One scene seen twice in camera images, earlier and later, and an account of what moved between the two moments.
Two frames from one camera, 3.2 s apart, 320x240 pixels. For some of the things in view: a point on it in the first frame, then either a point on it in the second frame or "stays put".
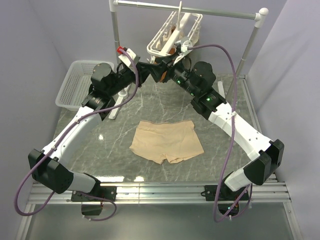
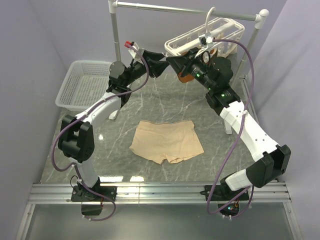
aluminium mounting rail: [163, 193] stays put
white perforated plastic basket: [75, 88] stays put
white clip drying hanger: [177, 25] → [221, 34]
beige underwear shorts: [176, 140] stays put
